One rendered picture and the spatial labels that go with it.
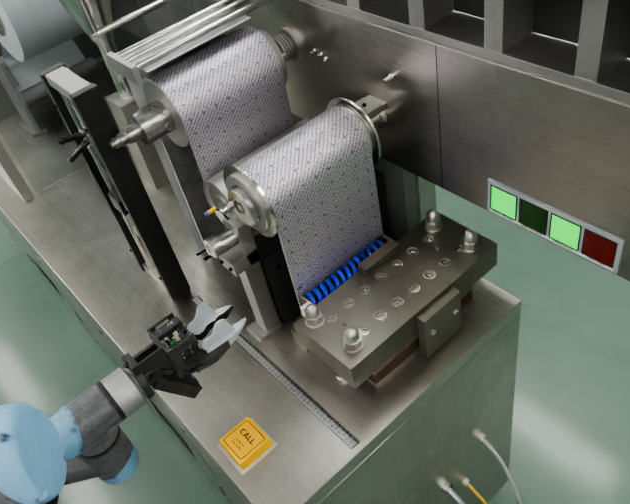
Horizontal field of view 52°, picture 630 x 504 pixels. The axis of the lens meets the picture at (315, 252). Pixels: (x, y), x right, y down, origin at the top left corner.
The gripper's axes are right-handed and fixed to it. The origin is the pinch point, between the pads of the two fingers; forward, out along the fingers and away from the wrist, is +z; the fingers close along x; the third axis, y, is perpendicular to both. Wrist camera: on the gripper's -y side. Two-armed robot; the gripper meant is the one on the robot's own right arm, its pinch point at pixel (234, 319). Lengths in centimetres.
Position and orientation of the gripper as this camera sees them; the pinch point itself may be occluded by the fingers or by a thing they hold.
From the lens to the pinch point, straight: 117.9
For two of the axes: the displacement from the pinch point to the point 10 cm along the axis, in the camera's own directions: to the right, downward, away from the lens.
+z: 7.4, -5.5, 3.8
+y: -1.7, -7.0, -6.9
